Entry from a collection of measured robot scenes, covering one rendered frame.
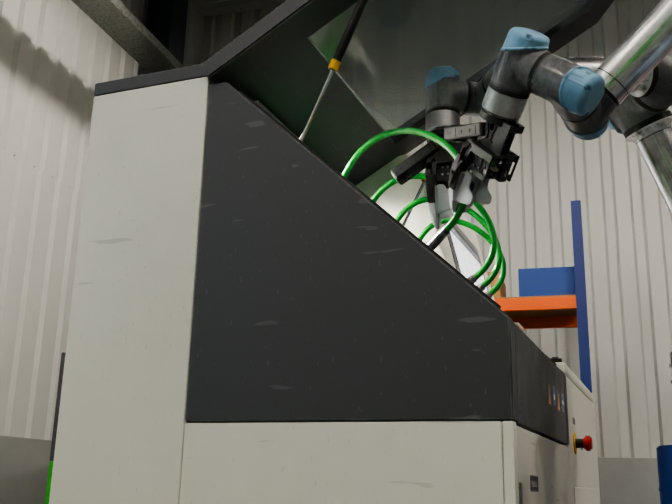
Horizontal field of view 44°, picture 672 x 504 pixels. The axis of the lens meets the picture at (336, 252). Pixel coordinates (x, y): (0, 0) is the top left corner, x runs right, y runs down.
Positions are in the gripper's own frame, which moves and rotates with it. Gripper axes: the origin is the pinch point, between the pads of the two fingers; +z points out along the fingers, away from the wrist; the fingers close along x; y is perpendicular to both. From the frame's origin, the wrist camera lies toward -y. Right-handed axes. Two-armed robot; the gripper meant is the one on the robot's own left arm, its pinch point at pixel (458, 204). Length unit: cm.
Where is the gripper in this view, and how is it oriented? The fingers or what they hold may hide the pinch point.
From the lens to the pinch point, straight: 165.4
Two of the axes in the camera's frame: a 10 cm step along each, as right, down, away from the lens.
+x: 8.3, -0.5, 5.6
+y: 5.0, 5.2, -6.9
